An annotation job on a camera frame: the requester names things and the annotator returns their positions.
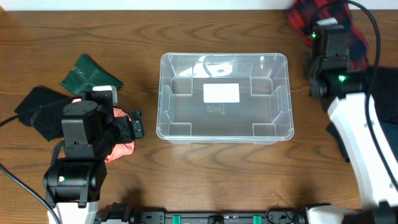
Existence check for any clear plastic storage bin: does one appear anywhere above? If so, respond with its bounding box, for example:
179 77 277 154
156 52 295 144

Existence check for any white label in bin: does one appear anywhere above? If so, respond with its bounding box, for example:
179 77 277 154
203 83 240 103

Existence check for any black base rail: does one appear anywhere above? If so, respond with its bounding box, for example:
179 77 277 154
93 203 308 224

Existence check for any pink cloth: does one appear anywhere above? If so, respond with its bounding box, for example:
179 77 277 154
62 99 135 162

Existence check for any black cloth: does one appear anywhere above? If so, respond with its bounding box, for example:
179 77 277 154
14 86 73 141
318 66 397 156

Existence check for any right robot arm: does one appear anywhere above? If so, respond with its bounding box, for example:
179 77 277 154
299 19 397 223

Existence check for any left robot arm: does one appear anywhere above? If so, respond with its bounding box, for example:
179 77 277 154
44 100 144 223

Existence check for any folded dark green cloth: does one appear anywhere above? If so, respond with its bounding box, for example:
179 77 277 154
60 54 123 95

